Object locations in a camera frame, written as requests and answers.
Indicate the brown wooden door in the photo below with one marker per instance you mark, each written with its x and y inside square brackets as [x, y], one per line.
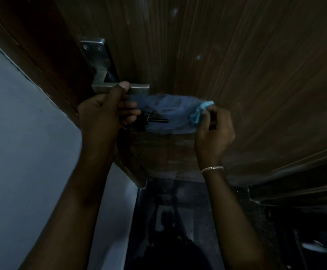
[250, 59]

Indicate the person's left thumb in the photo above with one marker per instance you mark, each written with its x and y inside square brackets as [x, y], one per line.
[120, 91]

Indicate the person's left middle finger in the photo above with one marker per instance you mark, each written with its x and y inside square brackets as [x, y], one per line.
[131, 112]

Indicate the person's right fingers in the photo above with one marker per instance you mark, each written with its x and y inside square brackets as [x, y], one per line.
[212, 118]

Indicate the person's left forearm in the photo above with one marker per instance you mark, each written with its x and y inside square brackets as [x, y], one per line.
[73, 210]

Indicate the person's left hand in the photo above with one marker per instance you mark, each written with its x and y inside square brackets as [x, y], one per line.
[98, 123]

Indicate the dark wooden panel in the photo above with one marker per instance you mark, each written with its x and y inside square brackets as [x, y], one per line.
[298, 191]

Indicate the dark wooden door frame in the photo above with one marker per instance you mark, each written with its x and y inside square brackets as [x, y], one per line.
[39, 59]

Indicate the blue cleaning cloth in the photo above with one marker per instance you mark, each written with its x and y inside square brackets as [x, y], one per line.
[176, 109]

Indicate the person's right hand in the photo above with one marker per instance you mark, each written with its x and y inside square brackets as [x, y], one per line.
[214, 143]

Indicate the person's right forearm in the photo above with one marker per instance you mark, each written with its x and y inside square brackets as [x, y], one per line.
[231, 222]

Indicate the black key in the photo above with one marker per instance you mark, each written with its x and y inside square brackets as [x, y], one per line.
[157, 120]

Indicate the small white object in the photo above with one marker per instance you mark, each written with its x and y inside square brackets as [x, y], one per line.
[315, 246]

